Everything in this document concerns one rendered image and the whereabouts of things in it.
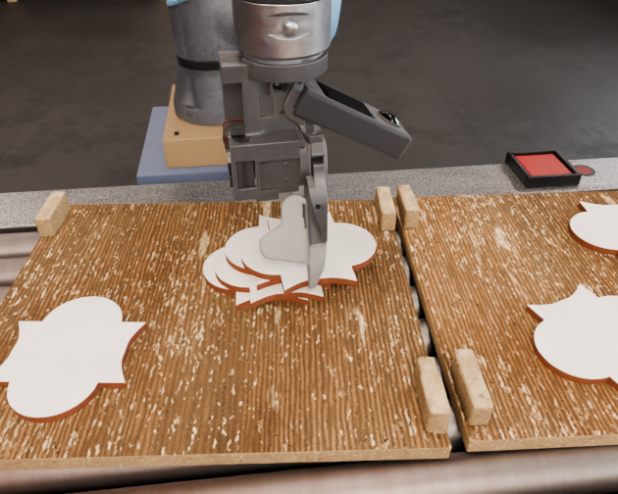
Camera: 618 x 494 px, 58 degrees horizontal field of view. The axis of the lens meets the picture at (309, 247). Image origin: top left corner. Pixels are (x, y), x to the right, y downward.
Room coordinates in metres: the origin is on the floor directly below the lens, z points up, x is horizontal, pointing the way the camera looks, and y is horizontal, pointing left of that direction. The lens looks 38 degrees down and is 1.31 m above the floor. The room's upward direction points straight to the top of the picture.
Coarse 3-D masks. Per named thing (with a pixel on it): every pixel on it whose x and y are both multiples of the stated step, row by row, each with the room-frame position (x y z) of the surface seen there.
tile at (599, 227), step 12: (588, 204) 0.56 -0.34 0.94; (576, 216) 0.54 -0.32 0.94; (588, 216) 0.54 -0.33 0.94; (600, 216) 0.54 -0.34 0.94; (612, 216) 0.54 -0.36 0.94; (576, 228) 0.51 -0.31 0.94; (588, 228) 0.51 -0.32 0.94; (600, 228) 0.51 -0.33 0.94; (612, 228) 0.51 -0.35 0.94; (576, 240) 0.50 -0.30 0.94; (588, 240) 0.49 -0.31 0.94; (600, 240) 0.49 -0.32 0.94; (612, 240) 0.49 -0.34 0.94; (600, 252) 0.48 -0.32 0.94; (612, 252) 0.48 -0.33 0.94
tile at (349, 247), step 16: (272, 224) 0.49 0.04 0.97; (336, 224) 0.49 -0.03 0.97; (352, 224) 0.49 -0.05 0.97; (256, 240) 0.46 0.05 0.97; (336, 240) 0.46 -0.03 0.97; (352, 240) 0.46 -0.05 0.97; (368, 240) 0.46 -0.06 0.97; (256, 256) 0.43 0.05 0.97; (336, 256) 0.43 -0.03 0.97; (352, 256) 0.43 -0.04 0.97; (368, 256) 0.43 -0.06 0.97; (256, 272) 0.41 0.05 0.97; (272, 272) 0.41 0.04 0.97; (288, 272) 0.41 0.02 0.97; (304, 272) 0.41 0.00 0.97; (336, 272) 0.41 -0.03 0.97; (352, 272) 0.41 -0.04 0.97; (288, 288) 0.39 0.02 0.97
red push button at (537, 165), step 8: (520, 160) 0.70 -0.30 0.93; (528, 160) 0.70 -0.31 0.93; (536, 160) 0.70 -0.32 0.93; (544, 160) 0.70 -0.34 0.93; (552, 160) 0.70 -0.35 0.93; (528, 168) 0.68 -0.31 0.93; (536, 168) 0.68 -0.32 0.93; (544, 168) 0.68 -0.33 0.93; (552, 168) 0.68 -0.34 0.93; (560, 168) 0.68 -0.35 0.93
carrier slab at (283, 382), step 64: (64, 256) 0.47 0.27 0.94; (128, 256) 0.47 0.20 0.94; (192, 256) 0.47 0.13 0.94; (384, 256) 0.47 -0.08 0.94; (0, 320) 0.38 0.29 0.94; (128, 320) 0.38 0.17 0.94; (192, 320) 0.38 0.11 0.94; (256, 320) 0.38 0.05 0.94; (320, 320) 0.38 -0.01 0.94; (384, 320) 0.38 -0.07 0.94; (128, 384) 0.30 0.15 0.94; (192, 384) 0.30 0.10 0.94; (256, 384) 0.30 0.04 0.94; (320, 384) 0.30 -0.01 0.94; (384, 384) 0.30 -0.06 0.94; (0, 448) 0.24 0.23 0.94; (64, 448) 0.24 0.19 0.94; (128, 448) 0.24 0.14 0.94; (192, 448) 0.24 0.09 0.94; (256, 448) 0.24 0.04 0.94; (320, 448) 0.24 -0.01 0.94; (384, 448) 0.24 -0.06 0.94; (448, 448) 0.24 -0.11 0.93
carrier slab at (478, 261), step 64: (576, 192) 0.61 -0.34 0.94; (448, 256) 0.47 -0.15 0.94; (512, 256) 0.47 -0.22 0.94; (576, 256) 0.47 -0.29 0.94; (448, 320) 0.38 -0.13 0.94; (512, 320) 0.38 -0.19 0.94; (448, 384) 0.31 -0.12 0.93; (512, 384) 0.30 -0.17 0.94; (576, 384) 0.30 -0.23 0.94; (512, 448) 0.25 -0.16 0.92
